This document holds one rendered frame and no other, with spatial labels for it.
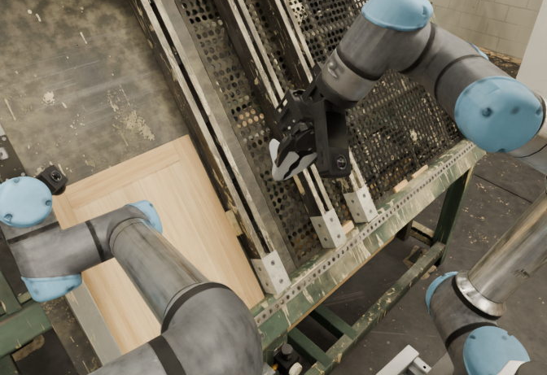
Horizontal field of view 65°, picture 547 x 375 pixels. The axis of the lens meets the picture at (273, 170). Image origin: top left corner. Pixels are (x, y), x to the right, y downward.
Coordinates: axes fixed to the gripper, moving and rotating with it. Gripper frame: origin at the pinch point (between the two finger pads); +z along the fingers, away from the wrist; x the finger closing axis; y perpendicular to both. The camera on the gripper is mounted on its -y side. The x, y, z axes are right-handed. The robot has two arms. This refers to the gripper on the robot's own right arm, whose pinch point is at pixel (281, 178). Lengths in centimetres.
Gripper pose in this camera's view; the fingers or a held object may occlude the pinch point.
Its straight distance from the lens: 74.3
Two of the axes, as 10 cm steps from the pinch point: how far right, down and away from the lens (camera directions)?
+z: -4.6, 6.1, 6.4
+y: -3.4, -7.9, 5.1
